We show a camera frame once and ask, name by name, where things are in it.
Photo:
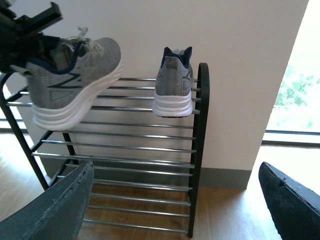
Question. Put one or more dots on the grey knit sneaker navy collar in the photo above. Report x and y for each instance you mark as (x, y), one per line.
(172, 94)

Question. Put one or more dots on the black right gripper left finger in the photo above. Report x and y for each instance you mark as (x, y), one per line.
(56, 214)

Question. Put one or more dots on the black metal shoe rack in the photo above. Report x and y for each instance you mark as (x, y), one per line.
(146, 168)

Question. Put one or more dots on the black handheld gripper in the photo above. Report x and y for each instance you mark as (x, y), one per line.
(22, 38)

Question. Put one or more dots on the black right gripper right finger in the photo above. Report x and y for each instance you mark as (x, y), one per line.
(294, 208)

